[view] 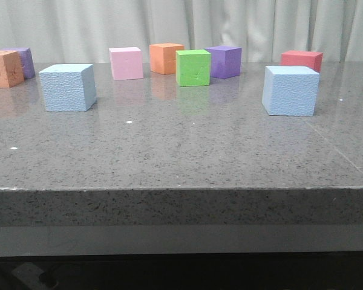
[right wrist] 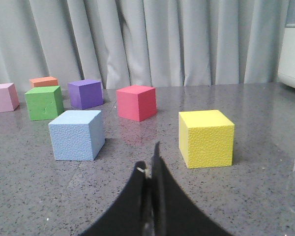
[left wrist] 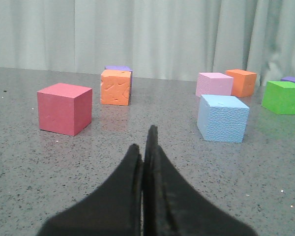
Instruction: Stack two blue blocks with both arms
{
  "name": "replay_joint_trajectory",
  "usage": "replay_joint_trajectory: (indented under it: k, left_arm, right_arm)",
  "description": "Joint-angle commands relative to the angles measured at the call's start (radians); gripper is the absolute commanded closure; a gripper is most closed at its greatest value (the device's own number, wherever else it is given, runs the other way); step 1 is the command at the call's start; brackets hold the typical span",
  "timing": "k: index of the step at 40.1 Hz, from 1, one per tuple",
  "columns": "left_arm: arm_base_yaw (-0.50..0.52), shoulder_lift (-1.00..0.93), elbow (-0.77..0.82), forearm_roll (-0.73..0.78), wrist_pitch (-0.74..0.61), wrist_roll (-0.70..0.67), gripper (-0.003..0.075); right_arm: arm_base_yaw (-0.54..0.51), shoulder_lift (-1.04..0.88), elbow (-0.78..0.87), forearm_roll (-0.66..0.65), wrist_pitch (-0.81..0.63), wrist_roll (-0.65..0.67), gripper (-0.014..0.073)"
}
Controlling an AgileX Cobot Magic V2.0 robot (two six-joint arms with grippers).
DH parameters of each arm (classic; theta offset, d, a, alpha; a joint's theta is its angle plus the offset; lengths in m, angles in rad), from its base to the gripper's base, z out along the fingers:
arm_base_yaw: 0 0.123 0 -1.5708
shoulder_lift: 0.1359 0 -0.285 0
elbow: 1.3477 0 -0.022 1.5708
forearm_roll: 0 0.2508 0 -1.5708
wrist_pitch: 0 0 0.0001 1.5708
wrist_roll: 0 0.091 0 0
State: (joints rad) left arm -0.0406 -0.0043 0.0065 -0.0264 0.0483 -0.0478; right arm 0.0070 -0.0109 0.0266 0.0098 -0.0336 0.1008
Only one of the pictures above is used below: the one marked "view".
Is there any light blue foam cube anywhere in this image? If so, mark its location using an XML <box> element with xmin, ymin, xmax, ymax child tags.
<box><xmin>39</xmin><ymin>64</ymin><xmax>96</xmax><ymax>112</ymax></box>
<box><xmin>262</xmin><ymin>66</ymin><xmax>319</xmax><ymax>116</ymax></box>

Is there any green foam cube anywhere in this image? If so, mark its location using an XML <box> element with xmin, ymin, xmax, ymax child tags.
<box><xmin>176</xmin><ymin>50</ymin><xmax>211</xmax><ymax>86</ymax></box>

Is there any orange foam cube centre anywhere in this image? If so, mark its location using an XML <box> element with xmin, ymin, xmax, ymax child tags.
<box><xmin>149</xmin><ymin>43</ymin><xmax>185</xmax><ymax>74</ymax></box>

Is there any orange foam cube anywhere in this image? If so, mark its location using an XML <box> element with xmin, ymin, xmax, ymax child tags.
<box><xmin>149</xmin><ymin>43</ymin><xmax>185</xmax><ymax>74</ymax></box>
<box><xmin>0</xmin><ymin>50</ymin><xmax>24</xmax><ymax>88</ymax></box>

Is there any purple foam cube centre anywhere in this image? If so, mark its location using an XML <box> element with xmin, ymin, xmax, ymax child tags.
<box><xmin>205</xmin><ymin>46</ymin><xmax>242</xmax><ymax>79</ymax></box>

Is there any purple foam cube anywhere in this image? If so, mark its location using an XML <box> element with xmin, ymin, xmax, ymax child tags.
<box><xmin>205</xmin><ymin>46</ymin><xmax>242</xmax><ymax>79</ymax></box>
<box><xmin>2</xmin><ymin>47</ymin><xmax>35</xmax><ymax>79</ymax></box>

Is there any pink foam cube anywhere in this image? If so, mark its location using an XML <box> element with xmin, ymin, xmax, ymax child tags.
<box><xmin>109</xmin><ymin>47</ymin><xmax>143</xmax><ymax>80</ymax></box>

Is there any red foam cube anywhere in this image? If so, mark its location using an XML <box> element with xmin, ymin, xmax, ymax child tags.
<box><xmin>280</xmin><ymin>50</ymin><xmax>323</xmax><ymax>73</ymax></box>

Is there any white pleated curtain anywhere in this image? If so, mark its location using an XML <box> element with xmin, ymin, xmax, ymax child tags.
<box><xmin>0</xmin><ymin>1</ymin><xmax>363</xmax><ymax>63</ymax></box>

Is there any purple foam cube left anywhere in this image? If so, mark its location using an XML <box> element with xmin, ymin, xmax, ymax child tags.
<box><xmin>2</xmin><ymin>47</ymin><xmax>35</xmax><ymax>79</ymax></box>

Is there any orange foam cube left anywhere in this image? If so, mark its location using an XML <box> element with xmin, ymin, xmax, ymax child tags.
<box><xmin>0</xmin><ymin>50</ymin><xmax>24</xmax><ymax>88</ymax></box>

